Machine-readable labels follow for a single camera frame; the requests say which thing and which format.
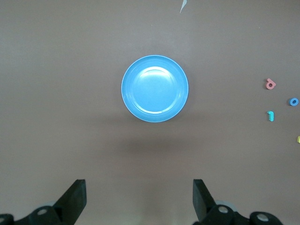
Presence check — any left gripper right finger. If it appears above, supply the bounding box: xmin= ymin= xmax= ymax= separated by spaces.
xmin=193 ymin=179 xmax=283 ymax=225

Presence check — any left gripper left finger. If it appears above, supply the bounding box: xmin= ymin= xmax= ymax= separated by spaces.
xmin=0 ymin=179 xmax=88 ymax=225

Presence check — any pink foam letter p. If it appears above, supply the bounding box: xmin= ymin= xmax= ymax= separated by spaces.
xmin=265 ymin=78 xmax=277 ymax=90

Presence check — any brown table cover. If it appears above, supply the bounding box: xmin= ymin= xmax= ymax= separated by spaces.
xmin=0 ymin=0 xmax=300 ymax=225

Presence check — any blue plate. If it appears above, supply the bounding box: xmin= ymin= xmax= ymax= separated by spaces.
xmin=121 ymin=54 xmax=189 ymax=123

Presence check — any white paper scrap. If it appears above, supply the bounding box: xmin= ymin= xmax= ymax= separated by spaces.
xmin=179 ymin=0 xmax=189 ymax=14

